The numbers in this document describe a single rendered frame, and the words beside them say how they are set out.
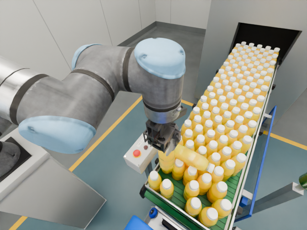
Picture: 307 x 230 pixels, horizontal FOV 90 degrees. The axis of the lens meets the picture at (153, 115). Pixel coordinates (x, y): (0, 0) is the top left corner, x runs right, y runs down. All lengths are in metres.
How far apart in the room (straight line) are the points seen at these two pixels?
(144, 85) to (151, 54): 0.06
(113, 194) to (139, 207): 0.32
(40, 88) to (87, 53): 0.12
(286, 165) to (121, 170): 1.90
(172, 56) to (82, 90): 0.15
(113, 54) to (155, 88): 0.10
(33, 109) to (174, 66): 0.21
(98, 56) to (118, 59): 0.04
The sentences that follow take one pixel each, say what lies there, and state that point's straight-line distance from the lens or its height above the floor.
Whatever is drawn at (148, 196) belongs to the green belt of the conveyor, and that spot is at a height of 0.89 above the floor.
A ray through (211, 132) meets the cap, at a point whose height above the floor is 1.08.
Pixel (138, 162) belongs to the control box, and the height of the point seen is 1.10.
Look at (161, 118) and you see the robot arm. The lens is 0.35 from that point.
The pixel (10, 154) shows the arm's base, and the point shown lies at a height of 1.15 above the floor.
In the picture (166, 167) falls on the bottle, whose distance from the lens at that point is 0.68.
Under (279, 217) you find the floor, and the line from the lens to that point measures 2.10.
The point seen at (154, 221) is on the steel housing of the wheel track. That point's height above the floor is 0.93.
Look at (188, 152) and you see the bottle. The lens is 0.74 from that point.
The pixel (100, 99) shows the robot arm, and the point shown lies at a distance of 0.27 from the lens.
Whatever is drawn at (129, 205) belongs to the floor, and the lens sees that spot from 1.86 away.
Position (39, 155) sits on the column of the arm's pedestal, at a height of 1.10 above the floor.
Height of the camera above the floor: 1.80
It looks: 49 degrees down
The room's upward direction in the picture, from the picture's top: 6 degrees counter-clockwise
